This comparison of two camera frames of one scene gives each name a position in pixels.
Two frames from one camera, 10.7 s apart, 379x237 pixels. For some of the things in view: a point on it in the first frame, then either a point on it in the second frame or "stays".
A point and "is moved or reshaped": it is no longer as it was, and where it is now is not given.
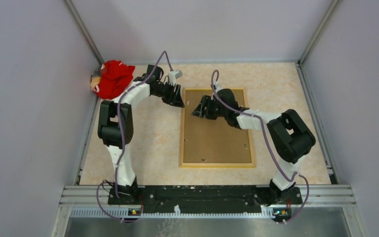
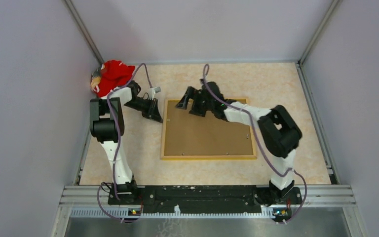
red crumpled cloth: (115, 75) stays
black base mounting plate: (205, 199) stays
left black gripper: (174, 98) → (152, 111)
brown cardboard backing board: (210, 140) is moved or reshaped
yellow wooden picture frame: (209, 142) is moved or reshaped
